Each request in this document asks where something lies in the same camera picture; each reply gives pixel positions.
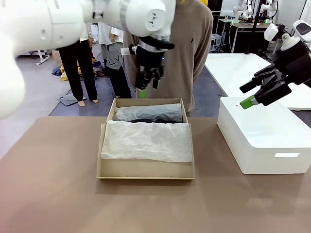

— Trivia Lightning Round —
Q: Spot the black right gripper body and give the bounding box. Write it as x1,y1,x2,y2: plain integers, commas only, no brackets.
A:
273,41,311,85

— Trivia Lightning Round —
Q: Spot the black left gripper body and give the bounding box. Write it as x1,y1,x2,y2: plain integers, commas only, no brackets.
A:
136,46,167,73

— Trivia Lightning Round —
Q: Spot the black leather buckle shoe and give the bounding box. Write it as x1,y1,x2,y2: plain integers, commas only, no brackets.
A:
128,116,183,124

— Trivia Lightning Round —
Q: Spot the white tissue wrapping paper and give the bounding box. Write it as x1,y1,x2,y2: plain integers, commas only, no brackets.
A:
100,103,194,164

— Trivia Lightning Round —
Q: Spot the brown cardboard shoe box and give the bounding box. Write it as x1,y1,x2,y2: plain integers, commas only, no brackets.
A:
96,98,196,181

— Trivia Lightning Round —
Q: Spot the white foam storage box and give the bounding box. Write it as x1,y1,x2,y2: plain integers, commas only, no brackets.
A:
217,96,311,175

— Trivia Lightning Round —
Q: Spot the white side table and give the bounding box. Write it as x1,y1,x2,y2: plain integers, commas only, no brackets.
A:
204,52,311,111

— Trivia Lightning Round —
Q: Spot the bystander in white shirt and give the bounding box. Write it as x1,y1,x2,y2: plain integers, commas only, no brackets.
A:
98,21,133,99

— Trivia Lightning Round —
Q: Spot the person in taupe sweater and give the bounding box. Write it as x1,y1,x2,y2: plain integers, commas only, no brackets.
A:
122,0,214,117

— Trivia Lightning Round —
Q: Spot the patterned clothes pile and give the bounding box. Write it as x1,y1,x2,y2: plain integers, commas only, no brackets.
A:
91,58,107,80

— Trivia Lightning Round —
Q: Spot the black background workbench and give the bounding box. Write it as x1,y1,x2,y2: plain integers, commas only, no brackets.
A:
218,16,277,54

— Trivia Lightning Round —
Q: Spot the black vertical pole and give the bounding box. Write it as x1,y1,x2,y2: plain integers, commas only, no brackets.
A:
244,0,260,55

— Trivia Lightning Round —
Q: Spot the white plastic crate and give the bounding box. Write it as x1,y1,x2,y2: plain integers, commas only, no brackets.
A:
210,33,223,52

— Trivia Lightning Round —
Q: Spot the bystander in cream jacket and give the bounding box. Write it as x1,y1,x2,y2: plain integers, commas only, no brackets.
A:
57,23,100,108

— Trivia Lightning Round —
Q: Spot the grey flat floor board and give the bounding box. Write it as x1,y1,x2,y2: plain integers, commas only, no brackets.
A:
57,93,87,106

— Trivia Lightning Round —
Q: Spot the yellow item on floor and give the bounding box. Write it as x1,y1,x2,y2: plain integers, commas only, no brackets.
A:
60,66,70,82

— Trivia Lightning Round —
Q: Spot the brown background cardboard carton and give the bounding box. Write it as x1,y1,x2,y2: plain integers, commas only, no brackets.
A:
52,49,63,63

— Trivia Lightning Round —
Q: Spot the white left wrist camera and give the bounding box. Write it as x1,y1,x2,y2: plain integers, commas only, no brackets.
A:
121,44,139,57

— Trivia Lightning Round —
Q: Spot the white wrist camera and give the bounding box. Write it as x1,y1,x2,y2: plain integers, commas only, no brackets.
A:
264,23,285,42
121,44,139,57

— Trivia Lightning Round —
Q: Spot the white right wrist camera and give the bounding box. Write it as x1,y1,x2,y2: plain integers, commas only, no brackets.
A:
264,23,285,42

